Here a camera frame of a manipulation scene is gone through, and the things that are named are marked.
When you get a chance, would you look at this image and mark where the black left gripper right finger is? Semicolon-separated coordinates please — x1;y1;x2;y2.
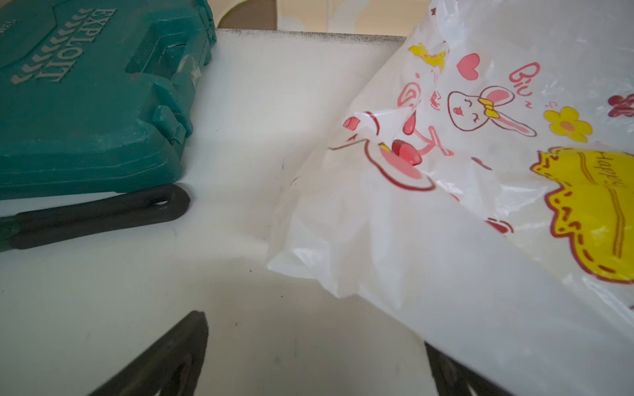
424;343;511;396

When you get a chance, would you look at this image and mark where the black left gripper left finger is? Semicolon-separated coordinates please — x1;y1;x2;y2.
92;310;209;395

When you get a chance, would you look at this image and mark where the white printed plastic bag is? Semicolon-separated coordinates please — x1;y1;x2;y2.
267;1;633;395

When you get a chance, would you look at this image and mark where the green plastic tool case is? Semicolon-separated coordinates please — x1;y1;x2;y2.
1;0;216;200

